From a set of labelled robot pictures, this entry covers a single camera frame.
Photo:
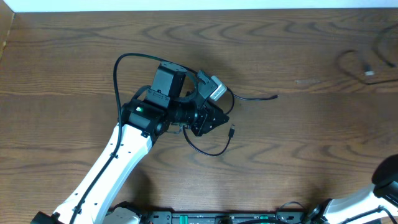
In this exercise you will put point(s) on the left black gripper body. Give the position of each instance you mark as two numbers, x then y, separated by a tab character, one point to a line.
202	114

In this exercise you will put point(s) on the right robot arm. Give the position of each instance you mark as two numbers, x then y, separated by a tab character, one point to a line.
374	202

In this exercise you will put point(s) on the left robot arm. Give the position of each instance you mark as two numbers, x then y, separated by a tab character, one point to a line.
176	96

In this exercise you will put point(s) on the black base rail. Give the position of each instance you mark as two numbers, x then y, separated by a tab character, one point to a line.
233	217

